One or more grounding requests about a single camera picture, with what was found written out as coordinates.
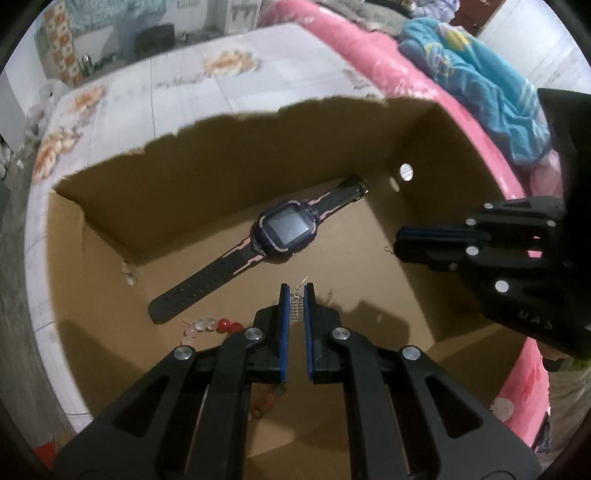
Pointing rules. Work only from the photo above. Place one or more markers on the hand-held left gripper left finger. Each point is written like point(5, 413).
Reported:
point(284, 332)

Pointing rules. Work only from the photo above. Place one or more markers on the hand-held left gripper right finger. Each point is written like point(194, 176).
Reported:
point(310, 332)

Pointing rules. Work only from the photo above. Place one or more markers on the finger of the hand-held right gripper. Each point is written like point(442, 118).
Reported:
point(434, 253)
point(438, 232)

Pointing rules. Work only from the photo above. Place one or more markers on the small silver earring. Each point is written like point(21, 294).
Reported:
point(296, 307)

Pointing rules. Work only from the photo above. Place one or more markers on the pink and black smartwatch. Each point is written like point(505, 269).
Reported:
point(286, 228)

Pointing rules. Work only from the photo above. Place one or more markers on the large cardboard box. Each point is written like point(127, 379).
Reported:
point(184, 175)

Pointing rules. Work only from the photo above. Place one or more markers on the blue printed blanket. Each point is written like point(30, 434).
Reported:
point(461, 69)

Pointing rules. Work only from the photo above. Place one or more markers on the pink floral bed sheet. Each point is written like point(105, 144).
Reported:
point(369, 50)

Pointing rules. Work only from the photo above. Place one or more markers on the floral tablecloth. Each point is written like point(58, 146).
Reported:
point(184, 92)

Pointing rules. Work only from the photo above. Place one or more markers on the green can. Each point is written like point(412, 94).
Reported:
point(86, 64)

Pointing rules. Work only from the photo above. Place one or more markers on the orange patterned cloth strip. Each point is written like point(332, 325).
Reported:
point(60, 46)

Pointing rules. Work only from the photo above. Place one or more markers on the teal wall cloth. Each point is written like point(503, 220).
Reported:
point(106, 14)

